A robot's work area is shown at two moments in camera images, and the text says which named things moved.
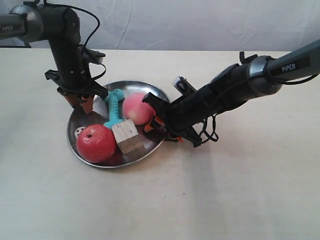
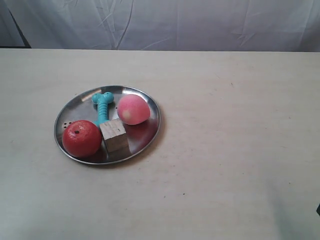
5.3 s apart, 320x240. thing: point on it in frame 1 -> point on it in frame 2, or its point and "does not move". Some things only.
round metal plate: (100, 115) -> (80, 106)
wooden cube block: (127, 137) -> (114, 135)
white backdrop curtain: (193, 25) does not move
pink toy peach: (134, 108) does not move
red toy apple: (96, 143) -> (81, 138)
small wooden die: (78, 130) -> (65, 124)
